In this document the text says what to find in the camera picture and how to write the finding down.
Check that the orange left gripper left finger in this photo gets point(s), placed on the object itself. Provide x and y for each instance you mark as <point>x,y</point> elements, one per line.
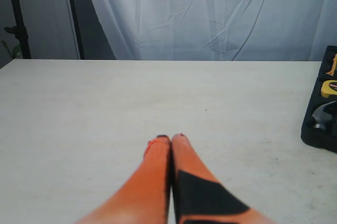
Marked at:
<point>145,196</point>

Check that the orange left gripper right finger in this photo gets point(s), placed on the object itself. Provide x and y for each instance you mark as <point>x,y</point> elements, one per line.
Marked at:
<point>199,197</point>

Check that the black plastic tool case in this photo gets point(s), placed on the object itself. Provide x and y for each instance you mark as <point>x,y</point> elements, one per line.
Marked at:
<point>315,137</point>

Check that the steel claw hammer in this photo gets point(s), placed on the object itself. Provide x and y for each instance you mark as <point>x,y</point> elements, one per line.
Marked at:
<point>324,116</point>

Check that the yellow tape measure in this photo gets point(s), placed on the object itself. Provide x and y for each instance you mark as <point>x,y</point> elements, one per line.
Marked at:
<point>329,88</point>

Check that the white backdrop curtain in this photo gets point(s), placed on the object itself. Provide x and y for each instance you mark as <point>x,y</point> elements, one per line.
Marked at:
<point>290,30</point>

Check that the orange utility knife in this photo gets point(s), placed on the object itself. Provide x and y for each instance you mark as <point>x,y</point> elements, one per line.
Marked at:
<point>333,67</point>

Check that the green plant leaf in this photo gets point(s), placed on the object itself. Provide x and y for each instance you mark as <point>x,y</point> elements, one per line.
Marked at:
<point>14,52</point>

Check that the black stand pole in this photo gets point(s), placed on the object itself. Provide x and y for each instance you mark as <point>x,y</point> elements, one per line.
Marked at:
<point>19,30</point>

